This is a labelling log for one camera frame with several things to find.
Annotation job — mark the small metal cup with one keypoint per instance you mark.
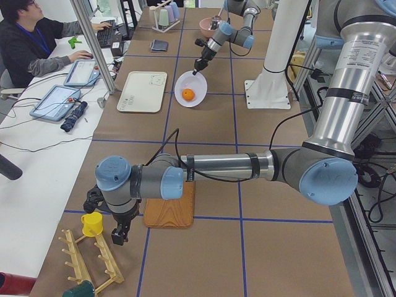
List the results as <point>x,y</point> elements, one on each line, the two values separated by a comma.
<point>101,102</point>

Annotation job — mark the yellow mug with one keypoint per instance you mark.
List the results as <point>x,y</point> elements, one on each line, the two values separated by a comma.
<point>92,224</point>

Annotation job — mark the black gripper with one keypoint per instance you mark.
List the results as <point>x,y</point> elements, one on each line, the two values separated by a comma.
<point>205,55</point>
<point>125,219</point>

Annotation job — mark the aluminium frame post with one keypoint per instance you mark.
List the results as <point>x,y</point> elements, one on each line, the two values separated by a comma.
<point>91,39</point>

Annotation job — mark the cream bear tray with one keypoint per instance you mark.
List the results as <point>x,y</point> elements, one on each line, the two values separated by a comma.
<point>142,92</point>

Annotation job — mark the green cup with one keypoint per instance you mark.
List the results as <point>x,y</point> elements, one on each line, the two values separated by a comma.
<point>163,18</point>

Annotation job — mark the seated person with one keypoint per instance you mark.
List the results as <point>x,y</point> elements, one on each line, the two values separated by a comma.
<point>28,38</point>

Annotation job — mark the wooden mug rack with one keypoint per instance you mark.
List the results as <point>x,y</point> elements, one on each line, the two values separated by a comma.
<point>91,262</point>

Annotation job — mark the folded grey cloth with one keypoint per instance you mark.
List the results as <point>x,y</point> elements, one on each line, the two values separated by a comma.
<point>159,46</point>

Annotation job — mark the red cylinder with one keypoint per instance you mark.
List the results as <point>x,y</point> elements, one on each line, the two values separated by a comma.
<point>18,285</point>

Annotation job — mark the teach pendant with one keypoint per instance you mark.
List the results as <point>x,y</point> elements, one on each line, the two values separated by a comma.
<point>56,103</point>
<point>84,73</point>

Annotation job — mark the orange fruit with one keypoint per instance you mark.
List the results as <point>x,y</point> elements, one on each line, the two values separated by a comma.
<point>188,94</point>

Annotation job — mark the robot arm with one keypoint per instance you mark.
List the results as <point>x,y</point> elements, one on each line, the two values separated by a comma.
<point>243,37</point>
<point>321,169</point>

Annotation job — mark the far teach pendant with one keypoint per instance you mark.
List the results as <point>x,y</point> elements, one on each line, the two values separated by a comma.
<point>84,73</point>

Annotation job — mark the dark green mug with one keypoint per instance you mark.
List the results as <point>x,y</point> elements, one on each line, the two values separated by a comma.
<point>84,289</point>

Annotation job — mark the white cup rack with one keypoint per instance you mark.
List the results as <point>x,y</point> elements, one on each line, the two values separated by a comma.
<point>154,16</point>

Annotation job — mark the metal scoop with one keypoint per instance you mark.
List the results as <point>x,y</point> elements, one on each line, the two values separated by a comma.
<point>215,20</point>

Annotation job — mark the black keyboard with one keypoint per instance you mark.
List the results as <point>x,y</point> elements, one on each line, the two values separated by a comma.
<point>105,36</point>

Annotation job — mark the white plate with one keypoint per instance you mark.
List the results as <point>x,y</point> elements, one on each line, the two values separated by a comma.
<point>196,82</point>

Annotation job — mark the wooden tray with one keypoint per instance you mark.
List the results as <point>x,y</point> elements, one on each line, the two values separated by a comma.
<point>173,213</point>

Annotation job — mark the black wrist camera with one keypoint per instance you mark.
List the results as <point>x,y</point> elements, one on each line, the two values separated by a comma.
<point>94,200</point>

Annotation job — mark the near teach pendant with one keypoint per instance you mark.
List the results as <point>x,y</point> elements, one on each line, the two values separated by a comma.
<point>56,103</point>

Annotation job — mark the folded dark umbrella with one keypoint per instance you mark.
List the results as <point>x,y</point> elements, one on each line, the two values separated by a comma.
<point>71,120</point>

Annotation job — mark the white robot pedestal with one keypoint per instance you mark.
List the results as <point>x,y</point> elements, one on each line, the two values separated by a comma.
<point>269,90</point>

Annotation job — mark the pink bowl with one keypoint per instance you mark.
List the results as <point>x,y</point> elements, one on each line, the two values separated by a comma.
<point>204,25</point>

